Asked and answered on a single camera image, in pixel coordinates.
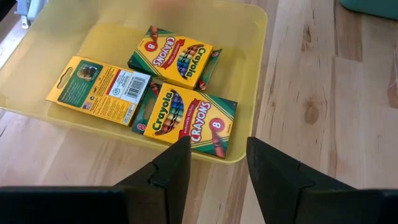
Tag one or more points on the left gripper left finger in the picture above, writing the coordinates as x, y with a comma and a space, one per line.
155, 194

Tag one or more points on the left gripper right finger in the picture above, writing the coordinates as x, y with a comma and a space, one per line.
280, 194

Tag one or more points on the Crayola crayon box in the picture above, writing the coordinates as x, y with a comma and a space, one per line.
99, 90
192, 118
174, 59

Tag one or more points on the yellow translucent plastic bin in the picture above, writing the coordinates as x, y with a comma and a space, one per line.
46, 40

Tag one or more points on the green plastic tray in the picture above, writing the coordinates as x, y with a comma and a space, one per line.
373, 7

